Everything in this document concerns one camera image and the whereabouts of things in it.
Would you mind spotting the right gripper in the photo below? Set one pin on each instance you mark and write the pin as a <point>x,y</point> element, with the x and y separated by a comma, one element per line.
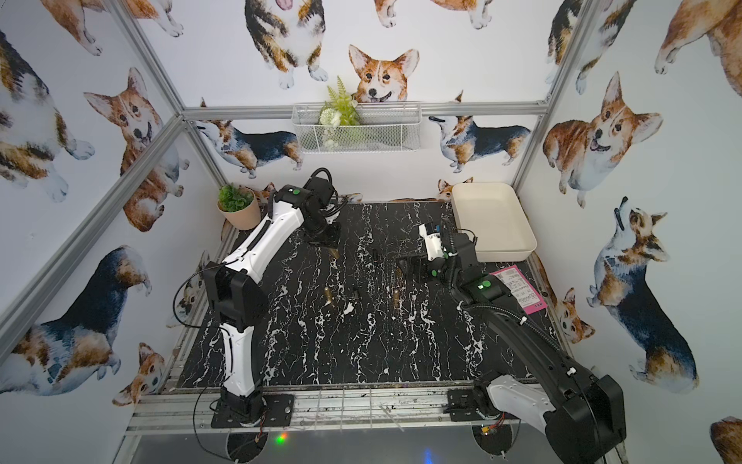
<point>421,260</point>

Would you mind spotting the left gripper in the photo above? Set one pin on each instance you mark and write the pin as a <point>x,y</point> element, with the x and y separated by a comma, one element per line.
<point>331,233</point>

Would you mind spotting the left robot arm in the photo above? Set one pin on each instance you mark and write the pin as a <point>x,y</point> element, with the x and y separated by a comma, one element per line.
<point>233,286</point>

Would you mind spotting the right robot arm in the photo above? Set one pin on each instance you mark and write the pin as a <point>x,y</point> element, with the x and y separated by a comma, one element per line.
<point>582,416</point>

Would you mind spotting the cream rectangular tray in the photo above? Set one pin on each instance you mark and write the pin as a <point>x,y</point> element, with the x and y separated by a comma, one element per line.
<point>493,212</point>

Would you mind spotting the pink card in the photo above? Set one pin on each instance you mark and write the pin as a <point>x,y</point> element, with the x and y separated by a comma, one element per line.
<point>522,290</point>

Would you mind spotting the potted green plant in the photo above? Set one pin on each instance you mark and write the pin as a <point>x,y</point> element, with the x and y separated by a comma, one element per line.
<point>240,206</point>

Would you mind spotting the green fern with white flower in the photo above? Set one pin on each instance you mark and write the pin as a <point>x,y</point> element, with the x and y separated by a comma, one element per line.
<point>339,119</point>

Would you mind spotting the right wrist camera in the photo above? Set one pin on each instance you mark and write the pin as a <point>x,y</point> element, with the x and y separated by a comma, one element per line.
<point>431,235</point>

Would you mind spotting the white wire basket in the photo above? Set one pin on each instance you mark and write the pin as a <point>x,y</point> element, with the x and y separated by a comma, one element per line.
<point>365,128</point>

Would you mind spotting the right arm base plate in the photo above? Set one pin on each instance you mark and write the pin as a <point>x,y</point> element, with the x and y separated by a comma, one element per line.
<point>473,404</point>

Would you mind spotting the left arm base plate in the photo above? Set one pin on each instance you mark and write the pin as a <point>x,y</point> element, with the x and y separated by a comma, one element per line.
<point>273,410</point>

